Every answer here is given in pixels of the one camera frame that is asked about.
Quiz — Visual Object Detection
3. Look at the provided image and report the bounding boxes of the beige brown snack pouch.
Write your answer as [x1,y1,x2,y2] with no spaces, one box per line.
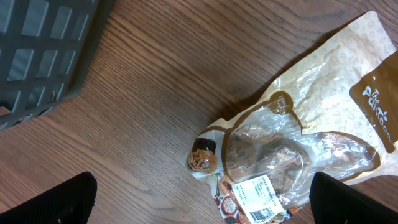
[185,11,397,223]

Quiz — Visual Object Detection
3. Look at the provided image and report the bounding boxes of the grey plastic mesh basket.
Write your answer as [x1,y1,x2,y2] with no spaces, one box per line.
[1,0,114,129]

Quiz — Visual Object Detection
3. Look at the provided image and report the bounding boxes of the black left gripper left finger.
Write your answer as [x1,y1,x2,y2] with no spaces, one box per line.
[1,172,97,224]

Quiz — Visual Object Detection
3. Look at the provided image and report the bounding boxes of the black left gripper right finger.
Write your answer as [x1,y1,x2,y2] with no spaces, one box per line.
[309,172,397,224]

